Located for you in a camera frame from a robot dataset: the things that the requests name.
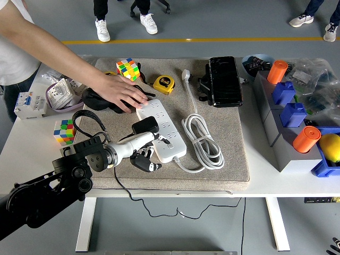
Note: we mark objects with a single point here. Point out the glossy black case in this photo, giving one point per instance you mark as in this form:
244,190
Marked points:
225,82

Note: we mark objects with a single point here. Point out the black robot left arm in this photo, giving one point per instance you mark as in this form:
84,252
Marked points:
47,191

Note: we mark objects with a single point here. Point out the large colourful puzzle cube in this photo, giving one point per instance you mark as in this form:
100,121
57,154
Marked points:
127,69

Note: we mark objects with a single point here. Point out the black chair base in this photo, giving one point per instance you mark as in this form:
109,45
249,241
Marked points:
132,12

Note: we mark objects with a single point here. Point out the black printed packet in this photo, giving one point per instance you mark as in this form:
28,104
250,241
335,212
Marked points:
257,63

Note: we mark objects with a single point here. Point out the yellow tape measure with label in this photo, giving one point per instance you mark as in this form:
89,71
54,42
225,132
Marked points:
163,85

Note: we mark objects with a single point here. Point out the grey block holder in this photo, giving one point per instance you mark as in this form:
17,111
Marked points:
292,159

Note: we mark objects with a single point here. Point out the person's right forearm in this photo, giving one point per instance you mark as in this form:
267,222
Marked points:
53,50

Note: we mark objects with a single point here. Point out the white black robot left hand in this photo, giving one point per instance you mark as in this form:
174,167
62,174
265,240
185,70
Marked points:
132,146

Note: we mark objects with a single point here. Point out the blue block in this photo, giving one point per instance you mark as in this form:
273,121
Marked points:
283,93
292,115

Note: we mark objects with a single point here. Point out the orange cylinder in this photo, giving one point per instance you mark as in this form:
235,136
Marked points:
276,71
305,139

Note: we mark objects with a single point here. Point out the lavender tray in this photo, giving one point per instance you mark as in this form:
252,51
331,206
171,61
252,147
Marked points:
66,108

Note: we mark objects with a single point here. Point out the person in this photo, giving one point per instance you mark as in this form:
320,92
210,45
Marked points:
13,66
102,30
301,20

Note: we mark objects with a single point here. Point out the white circuit breaker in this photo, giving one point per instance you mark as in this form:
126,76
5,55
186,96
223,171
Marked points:
29,105

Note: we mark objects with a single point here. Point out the person's right hand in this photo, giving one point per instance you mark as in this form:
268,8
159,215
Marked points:
117,90

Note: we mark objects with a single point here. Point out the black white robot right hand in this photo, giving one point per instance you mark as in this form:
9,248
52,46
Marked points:
335,248

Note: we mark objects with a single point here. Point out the grey-brown mat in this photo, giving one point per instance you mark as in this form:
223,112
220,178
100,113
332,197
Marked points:
186,175

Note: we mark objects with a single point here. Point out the black cloth pouch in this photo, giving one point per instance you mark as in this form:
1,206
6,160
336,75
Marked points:
91,100

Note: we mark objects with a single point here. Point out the blue bin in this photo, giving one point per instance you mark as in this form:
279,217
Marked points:
322,168

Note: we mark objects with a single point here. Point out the clear plastic parts bag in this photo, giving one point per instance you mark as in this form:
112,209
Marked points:
310,69
324,101
50,75

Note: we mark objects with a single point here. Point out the white table leg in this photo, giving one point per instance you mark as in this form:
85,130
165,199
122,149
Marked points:
277,225
85,225

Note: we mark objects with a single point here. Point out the light blue bowl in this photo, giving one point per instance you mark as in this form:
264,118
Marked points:
248,73

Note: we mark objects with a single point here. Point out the black plug adapter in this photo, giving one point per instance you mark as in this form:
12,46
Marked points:
146,124

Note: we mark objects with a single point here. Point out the yellow black label strip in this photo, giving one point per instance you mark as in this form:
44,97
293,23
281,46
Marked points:
318,200

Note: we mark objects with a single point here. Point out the yellow tape measure black face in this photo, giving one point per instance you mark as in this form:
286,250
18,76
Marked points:
110,72

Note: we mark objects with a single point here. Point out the yellow lemon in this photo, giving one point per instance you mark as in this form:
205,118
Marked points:
330,147

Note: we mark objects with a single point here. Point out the small colourful puzzle cube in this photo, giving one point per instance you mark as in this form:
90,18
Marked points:
64,132

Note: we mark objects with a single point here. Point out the white power strip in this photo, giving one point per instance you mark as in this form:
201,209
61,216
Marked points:
166,119

